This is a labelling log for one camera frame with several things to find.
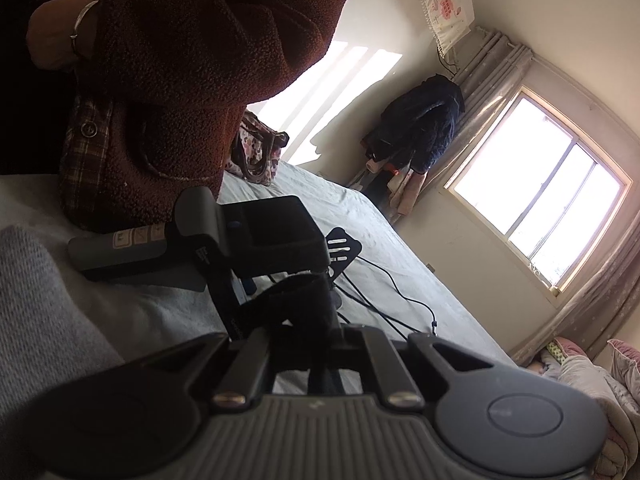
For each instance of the person in brown fleece jacket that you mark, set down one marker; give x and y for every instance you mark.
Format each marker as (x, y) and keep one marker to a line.
(165, 170)

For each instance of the pink hanging clothes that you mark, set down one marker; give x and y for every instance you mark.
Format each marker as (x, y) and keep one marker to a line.
(407, 190)

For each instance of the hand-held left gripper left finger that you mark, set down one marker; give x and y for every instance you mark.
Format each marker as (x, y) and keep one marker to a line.
(250, 360)

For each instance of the black slotted stand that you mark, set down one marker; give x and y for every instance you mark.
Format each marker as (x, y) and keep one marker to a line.
(350, 242)

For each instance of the printed white wall cloth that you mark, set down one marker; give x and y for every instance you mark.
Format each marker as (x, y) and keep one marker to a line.
(447, 5)

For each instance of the person's left forearm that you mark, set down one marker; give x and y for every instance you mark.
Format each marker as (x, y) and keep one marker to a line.
(175, 35)

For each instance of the window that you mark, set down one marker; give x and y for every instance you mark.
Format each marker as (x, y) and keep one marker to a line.
(540, 180)

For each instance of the person's left hand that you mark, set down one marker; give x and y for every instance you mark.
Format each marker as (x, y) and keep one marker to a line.
(50, 35)

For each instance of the floral bag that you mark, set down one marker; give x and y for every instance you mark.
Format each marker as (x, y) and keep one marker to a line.
(260, 150)

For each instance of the beige curtain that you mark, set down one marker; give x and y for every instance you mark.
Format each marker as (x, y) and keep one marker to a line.
(600, 300)
(490, 85)

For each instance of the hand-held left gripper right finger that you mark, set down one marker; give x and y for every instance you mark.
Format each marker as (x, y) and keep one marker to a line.
(385, 360)

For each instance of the folded grey pink quilt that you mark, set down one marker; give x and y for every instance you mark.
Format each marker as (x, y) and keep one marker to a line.
(590, 385)

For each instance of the grey knit cloth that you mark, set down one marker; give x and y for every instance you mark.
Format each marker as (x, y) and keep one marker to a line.
(40, 300)

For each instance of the pink pillow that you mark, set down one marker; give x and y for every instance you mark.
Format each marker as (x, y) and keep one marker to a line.
(625, 355)

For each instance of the dark hanging jacket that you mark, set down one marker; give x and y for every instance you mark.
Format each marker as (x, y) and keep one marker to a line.
(425, 125)

